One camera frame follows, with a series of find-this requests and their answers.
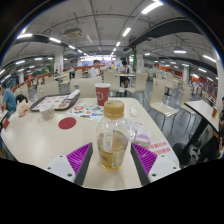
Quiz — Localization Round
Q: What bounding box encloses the group of beige chairs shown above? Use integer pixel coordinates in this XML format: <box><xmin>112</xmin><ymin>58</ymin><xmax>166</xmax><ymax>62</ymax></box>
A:
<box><xmin>13</xmin><ymin>68</ymin><xmax>214</xmax><ymax>131</ymax></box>

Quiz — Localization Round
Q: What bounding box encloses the printed paper tray liner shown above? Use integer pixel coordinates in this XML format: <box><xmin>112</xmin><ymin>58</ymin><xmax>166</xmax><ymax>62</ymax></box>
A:
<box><xmin>34</xmin><ymin>95</ymin><xmax>69</xmax><ymax>111</ymax></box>

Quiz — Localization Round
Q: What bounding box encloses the clear bottle of amber drink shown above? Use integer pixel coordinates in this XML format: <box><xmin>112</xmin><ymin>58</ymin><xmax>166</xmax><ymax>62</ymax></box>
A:
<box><xmin>95</xmin><ymin>99</ymin><xmax>130</xmax><ymax>170</ymax></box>

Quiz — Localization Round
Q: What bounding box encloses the ceiling air conditioner unit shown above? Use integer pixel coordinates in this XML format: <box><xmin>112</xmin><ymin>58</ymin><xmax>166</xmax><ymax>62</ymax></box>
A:
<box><xmin>63</xmin><ymin>27</ymin><xmax>83</xmax><ymax>38</ymax></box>

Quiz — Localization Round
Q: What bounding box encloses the white paper napkin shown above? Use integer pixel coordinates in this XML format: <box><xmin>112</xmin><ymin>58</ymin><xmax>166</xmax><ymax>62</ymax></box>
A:
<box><xmin>68</xmin><ymin>88</ymin><xmax>81</xmax><ymax>100</ymax></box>

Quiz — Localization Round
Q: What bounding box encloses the red paper cup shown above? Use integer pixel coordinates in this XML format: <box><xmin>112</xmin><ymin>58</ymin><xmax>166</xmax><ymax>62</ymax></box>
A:
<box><xmin>94</xmin><ymin>82</ymin><xmax>111</xmax><ymax>107</ymax></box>

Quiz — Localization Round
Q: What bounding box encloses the flat round red coaster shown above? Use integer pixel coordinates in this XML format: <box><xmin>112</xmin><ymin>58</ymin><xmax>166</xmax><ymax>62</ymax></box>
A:
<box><xmin>58</xmin><ymin>116</ymin><xmax>78</xmax><ymax>130</ymax></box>

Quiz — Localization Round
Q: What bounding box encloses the beige neighbouring table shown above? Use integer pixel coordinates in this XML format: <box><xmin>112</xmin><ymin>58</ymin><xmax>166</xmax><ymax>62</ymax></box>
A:
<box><xmin>173</xmin><ymin>99</ymin><xmax>222</xmax><ymax>166</ymax></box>

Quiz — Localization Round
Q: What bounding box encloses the person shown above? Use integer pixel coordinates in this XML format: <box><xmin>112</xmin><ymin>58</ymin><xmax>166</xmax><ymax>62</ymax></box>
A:
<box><xmin>89</xmin><ymin>59</ymin><xmax>105</xmax><ymax>79</ymax></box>
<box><xmin>119</xmin><ymin>59</ymin><xmax>134</xmax><ymax>88</ymax></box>
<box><xmin>206</xmin><ymin>96</ymin><xmax>224</xmax><ymax>161</ymax></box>
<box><xmin>0</xmin><ymin>82</ymin><xmax>18</xmax><ymax>116</ymax></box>

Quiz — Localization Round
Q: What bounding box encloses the beige chair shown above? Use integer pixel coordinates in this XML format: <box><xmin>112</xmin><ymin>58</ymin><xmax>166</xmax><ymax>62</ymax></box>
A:
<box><xmin>69</xmin><ymin>75</ymin><xmax>104</xmax><ymax>99</ymax></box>
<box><xmin>36</xmin><ymin>81</ymin><xmax>61</xmax><ymax>100</ymax></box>

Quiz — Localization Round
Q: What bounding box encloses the white table label red print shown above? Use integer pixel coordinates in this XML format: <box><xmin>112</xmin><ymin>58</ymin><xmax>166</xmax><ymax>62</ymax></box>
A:
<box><xmin>148</xmin><ymin>139</ymin><xmax>173</xmax><ymax>159</ymax></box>

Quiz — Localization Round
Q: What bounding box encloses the clear plastic packet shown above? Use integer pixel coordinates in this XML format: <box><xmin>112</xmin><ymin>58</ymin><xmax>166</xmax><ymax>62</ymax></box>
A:
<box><xmin>128</xmin><ymin>119</ymin><xmax>153</xmax><ymax>149</ymax></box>

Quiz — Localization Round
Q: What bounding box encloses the group of ceiling lights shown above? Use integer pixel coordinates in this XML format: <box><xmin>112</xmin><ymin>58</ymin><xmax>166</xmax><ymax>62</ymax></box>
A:
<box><xmin>0</xmin><ymin>1</ymin><xmax>218</xmax><ymax>84</ymax></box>

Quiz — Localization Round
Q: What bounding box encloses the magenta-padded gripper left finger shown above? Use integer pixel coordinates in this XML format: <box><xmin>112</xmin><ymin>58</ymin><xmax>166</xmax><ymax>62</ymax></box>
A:
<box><xmin>44</xmin><ymin>142</ymin><xmax>94</xmax><ymax>187</ymax></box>

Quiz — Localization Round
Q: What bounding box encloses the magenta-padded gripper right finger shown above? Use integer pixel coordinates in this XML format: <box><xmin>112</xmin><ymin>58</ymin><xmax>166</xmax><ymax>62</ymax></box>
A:
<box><xmin>130</xmin><ymin>142</ymin><xmax>181</xmax><ymax>187</ymax></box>

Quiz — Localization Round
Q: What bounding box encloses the black backpack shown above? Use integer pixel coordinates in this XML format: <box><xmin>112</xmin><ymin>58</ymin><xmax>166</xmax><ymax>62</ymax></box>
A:
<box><xmin>15</xmin><ymin>94</ymin><xmax>29</xmax><ymax>104</ymax></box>

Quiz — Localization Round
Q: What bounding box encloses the crumpled brown food wrapper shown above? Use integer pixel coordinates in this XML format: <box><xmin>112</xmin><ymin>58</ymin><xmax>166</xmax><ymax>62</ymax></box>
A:
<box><xmin>58</xmin><ymin>100</ymin><xmax>70</xmax><ymax>110</ymax></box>

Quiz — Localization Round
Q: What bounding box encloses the colourful sticker sheet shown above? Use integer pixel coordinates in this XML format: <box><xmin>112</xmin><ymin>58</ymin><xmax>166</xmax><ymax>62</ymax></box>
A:
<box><xmin>66</xmin><ymin>102</ymin><xmax>105</xmax><ymax>122</ymax></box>

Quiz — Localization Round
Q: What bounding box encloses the brown patterned white mug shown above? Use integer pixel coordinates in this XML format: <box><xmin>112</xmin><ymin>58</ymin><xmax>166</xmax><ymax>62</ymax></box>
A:
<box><xmin>39</xmin><ymin>104</ymin><xmax>55</xmax><ymax>121</ymax></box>

